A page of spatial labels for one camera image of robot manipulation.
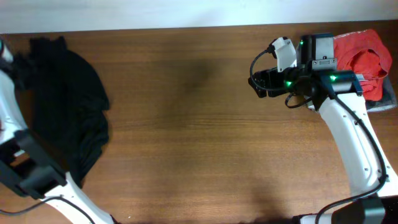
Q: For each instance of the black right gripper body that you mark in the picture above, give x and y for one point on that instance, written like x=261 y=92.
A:
x=289 y=79

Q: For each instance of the black polo shirt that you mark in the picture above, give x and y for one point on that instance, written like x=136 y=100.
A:
x=69 y=102

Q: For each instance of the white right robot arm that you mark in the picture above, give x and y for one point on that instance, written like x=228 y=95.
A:
x=312 y=71

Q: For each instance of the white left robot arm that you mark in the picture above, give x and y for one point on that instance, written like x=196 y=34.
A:
x=31 y=167

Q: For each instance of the red folded shirt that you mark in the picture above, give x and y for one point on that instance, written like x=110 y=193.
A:
x=364 y=53

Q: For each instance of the grey folded garment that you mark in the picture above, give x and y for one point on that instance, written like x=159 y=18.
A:
x=388 y=100

